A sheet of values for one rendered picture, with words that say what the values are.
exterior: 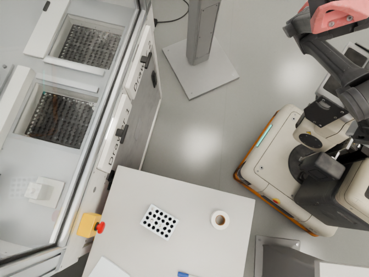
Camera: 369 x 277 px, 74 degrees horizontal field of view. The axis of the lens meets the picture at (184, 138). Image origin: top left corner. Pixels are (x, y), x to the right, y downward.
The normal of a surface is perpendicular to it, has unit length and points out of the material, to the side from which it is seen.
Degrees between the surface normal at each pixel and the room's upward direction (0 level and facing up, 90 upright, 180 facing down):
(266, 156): 0
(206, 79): 3
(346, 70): 50
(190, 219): 0
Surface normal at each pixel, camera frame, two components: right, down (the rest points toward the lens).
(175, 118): 0.04, -0.26
